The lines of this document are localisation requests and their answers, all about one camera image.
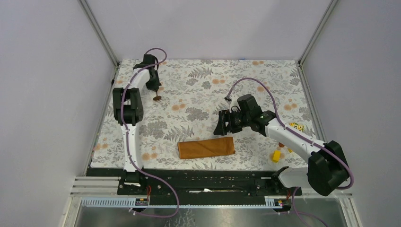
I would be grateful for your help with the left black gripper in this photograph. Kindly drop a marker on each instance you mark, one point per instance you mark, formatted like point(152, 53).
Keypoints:
point(155, 86)

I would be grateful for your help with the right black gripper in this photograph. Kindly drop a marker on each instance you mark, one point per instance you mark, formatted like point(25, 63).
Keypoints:
point(226, 116)

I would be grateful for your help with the brown wooden spoon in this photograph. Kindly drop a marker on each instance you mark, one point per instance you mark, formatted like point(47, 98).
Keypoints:
point(157, 97)

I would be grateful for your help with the orange cloth napkin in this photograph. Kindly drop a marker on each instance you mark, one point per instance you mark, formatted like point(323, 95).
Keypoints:
point(206, 148)

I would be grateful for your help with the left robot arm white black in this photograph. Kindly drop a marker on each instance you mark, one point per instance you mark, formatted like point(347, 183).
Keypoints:
point(128, 109)

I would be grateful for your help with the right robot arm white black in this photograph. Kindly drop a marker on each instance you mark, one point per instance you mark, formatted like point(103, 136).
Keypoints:
point(326, 169)

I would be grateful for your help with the floral patterned table mat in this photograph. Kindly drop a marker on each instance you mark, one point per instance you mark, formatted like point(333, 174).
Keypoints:
point(193, 93)

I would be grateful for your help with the yellow cylinder block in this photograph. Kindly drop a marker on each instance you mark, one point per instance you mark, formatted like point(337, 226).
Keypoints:
point(276, 156)

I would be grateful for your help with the yellow numbered die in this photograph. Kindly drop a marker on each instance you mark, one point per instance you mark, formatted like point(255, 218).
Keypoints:
point(297, 126)

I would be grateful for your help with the left aluminium frame post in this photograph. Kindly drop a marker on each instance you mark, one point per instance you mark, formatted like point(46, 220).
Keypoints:
point(99, 33)

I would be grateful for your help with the aluminium frame post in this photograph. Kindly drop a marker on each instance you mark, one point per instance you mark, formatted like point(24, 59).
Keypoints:
point(331, 7)
point(99, 33)

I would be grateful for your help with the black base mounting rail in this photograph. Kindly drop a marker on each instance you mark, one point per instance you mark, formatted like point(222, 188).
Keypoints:
point(204, 187)

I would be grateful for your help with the right aluminium frame post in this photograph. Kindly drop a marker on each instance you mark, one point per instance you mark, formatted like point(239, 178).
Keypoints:
point(331, 7)

